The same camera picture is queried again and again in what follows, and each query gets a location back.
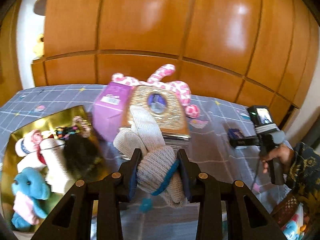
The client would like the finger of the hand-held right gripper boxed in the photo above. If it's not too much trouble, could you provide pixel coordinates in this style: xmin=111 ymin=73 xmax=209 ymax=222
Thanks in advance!
xmin=229 ymin=136 xmax=260 ymax=149

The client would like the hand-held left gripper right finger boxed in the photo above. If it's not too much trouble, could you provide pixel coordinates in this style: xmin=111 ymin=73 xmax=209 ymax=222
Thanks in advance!
xmin=178 ymin=148 xmax=287 ymax=240

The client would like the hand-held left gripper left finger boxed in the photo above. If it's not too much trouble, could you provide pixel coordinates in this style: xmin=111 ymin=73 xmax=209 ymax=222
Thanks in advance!
xmin=31 ymin=148 xmax=142 ymax=240

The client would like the blue tissue packet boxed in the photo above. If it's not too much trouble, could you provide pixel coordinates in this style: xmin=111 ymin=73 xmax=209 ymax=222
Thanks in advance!
xmin=228 ymin=128 xmax=244 ymax=140

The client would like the beige knit glove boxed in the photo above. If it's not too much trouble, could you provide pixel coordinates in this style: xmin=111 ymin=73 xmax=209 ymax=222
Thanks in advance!
xmin=113 ymin=105 xmax=188 ymax=209

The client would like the black hair piece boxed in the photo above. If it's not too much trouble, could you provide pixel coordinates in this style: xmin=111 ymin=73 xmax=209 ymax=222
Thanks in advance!
xmin=62 ymin=136 xmax=103 ymax=179

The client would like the colourful beaded hair clip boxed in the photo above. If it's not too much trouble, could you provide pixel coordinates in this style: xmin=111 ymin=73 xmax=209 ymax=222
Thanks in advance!
xmin=54 ymin=127 xmax=81 ymax=140

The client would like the white pink plush toy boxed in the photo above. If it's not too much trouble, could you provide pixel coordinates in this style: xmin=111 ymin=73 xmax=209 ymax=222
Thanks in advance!
xmin=17 ymin=139 xmax=65 ymax=174

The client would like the blue plush toy pink cloth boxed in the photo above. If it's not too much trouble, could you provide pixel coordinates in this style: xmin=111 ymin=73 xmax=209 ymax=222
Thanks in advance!
xmin=10 ymin=167 xmax=52 ymax=230

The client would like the gold tray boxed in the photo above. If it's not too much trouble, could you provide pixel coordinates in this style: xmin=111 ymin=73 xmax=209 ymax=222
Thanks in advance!
xmin=0 ymin=105 xmax=112 ymax=233

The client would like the person's right forearm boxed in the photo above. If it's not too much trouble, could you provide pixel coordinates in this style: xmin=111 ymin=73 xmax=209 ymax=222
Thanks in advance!
xmin=285 ymin=142 xmax=320 ymax=205

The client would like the person's right hand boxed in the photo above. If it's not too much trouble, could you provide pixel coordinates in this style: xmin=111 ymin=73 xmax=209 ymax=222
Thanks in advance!
xmin=259 ymin=144 xmax=296 ymax=178

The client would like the grey checked printed bedsheet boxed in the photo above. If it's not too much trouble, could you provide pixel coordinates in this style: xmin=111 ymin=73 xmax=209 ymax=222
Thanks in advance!
xmin=0 ymin=84 xmax=295 ymax=240

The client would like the rattan chair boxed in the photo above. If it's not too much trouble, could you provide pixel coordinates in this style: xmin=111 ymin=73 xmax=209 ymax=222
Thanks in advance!
xmin=271 ymin=192 xmax=304 ymax=222

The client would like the purple cardboard box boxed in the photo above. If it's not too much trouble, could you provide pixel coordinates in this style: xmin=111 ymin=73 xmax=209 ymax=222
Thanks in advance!
xmin=92 ymin=81 xmax=133 ymax=142

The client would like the pink spotted plush toy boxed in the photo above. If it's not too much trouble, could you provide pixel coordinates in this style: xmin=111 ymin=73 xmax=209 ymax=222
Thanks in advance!
xmin=111 ymin=64 xmax=200 ymax=119

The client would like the colourful printed cloth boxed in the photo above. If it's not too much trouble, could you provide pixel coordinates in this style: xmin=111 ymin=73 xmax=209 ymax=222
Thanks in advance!
xmin=281 ymin=204 xmax=309 ymax=234

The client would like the wooden wardrobe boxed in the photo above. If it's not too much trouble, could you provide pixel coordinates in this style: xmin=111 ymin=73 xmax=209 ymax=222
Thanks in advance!
xmin=31 ymin=0 xmax=317 ymax=110

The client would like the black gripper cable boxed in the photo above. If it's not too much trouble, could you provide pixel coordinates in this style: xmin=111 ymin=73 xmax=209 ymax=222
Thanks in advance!
xmin=251 ymin=160 xmax=264 ymax=189

